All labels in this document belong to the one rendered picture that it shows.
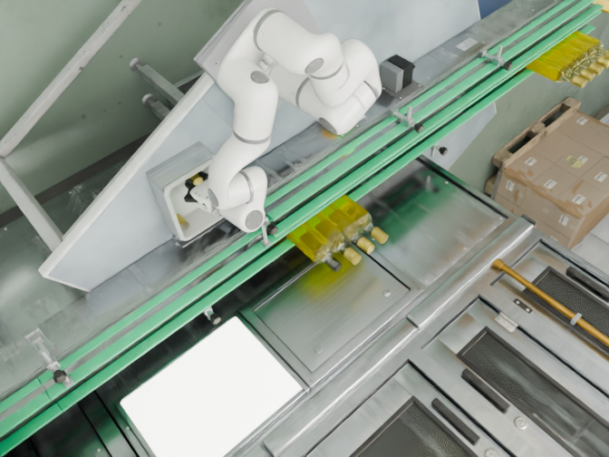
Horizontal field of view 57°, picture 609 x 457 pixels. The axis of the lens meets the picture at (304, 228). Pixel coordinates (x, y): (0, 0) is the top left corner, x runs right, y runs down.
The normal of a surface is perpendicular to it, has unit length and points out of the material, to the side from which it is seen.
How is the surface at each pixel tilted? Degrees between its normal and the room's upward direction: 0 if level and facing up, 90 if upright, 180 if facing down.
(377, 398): 90
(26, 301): 90
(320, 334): 91
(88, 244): 0
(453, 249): 90
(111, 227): 0
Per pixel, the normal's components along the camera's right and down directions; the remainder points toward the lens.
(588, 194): 0.01, -0.56
